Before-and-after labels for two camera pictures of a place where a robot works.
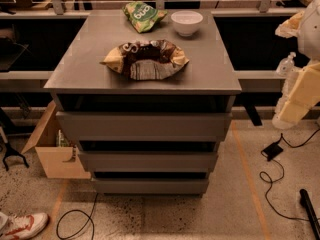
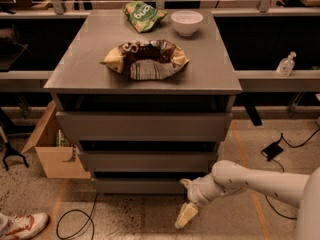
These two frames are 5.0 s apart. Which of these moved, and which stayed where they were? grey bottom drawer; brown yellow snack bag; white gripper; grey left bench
Moved: white gripper
Stayed: grey left bench; brown yellow snack bag; grey bottom drawer
